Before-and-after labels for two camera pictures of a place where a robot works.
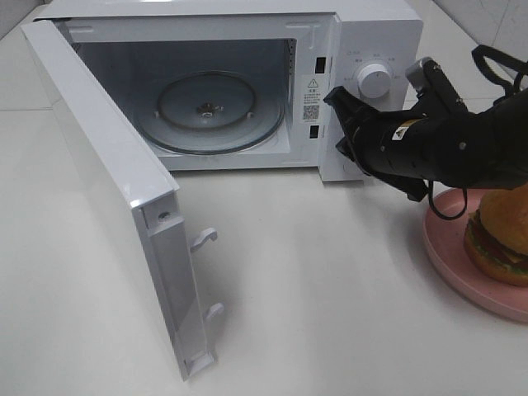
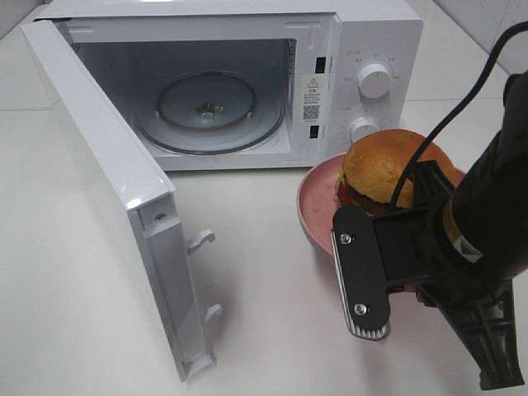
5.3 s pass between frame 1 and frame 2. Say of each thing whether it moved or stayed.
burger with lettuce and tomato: moved
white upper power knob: stayed
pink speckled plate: moved
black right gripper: moved
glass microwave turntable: stayed
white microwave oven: stayed
